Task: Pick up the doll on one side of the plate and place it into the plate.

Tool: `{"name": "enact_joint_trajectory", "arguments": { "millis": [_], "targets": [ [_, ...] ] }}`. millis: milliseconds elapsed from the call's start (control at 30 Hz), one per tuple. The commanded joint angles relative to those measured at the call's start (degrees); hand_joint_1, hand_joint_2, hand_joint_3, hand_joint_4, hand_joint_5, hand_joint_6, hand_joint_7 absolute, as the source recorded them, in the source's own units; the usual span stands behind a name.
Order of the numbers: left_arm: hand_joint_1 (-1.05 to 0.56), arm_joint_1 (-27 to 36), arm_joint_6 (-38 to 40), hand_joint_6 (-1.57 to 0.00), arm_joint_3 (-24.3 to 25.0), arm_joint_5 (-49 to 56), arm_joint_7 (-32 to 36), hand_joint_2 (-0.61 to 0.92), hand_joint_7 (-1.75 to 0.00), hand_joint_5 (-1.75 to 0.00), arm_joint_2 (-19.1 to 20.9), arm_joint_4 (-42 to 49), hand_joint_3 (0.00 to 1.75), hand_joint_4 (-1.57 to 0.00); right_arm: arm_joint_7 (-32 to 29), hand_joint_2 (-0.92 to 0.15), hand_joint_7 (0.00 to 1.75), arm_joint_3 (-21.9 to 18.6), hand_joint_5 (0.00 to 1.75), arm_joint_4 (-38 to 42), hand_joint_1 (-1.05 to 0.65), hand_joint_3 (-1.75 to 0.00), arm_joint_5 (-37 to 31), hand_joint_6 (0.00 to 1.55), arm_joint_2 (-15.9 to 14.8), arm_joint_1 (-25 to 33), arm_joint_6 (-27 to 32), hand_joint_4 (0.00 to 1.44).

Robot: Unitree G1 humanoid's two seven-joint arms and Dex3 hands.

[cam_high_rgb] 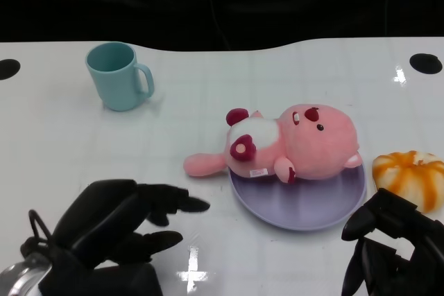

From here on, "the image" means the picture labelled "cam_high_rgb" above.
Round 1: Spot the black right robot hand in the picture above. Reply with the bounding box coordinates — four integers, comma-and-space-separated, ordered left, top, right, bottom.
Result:
341, 187, 444, 296

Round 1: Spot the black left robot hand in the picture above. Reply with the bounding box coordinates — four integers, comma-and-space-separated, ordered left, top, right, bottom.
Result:
19, 178, 212, 296

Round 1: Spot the pink plush beaver doll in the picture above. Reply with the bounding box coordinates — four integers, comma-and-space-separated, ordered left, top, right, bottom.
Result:
183, 104, 361, 186

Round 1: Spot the lavender plastic plate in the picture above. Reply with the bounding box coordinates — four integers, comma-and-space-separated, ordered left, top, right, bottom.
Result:
227, 160, 368, 232

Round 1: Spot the orange white squishy bun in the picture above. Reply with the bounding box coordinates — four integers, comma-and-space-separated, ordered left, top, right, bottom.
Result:
372, 150, 444, 214

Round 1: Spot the teal plastic mug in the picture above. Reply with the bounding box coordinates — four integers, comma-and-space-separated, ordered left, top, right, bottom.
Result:
85, 42, 155, 112

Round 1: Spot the black table grommet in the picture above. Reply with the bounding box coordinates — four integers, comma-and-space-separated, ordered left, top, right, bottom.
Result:
0, 59, 22, 81
409, 53, 443, 75

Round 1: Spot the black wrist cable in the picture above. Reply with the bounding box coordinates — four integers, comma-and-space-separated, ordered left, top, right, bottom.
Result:
28, 209, 51, 245

